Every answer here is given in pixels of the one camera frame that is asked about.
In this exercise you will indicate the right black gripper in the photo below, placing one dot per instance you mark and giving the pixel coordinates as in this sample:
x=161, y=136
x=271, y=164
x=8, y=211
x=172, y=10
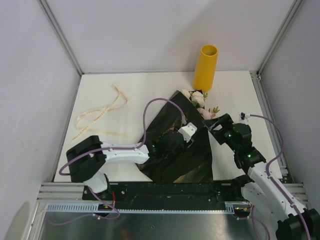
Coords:
x=225, y=122

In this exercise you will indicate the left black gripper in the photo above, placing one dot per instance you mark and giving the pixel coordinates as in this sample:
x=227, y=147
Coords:
x=185, y=146

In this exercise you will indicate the black wrapping paper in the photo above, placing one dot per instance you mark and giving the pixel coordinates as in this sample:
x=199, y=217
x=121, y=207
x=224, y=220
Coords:
x=172, y=159

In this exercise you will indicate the cream printed ribbon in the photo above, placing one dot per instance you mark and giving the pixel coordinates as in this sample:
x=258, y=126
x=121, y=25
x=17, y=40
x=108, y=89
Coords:
x=119, y=103

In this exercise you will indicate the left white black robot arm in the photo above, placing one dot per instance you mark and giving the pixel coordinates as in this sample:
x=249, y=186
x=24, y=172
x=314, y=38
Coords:
x=85, y=160

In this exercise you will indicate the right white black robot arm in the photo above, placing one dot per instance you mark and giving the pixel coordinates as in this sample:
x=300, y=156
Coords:
x=291, y=218

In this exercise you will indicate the yellow cylindrical vase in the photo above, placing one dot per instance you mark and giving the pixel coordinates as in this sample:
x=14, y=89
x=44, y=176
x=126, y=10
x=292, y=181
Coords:
x=205, y=68

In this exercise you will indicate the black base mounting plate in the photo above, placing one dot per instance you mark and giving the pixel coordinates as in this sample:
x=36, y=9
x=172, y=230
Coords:
x=153, y=194

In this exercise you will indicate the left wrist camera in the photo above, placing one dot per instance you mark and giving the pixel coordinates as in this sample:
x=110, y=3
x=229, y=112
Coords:
x=187, y=131

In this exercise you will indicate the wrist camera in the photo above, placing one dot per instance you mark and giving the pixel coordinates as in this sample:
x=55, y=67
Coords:
x=187, y=131
x=244, y=116

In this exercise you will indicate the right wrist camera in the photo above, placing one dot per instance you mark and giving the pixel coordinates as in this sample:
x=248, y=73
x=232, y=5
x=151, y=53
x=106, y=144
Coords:
x=244, y=116

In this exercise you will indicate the grey slotted cable duct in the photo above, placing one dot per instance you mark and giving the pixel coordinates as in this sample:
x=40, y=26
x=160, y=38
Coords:
x=228, y=208

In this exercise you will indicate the right aluminium frame post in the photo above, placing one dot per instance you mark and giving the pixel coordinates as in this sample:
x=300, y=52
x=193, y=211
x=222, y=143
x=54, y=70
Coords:
x=285, y=25

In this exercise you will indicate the aluminium frame post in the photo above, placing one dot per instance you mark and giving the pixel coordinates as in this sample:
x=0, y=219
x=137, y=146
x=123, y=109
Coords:
x=49, y=14
x=285, y=25

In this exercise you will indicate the left aluminium frame post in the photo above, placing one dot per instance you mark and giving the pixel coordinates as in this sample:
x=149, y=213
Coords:
x=49, y=14

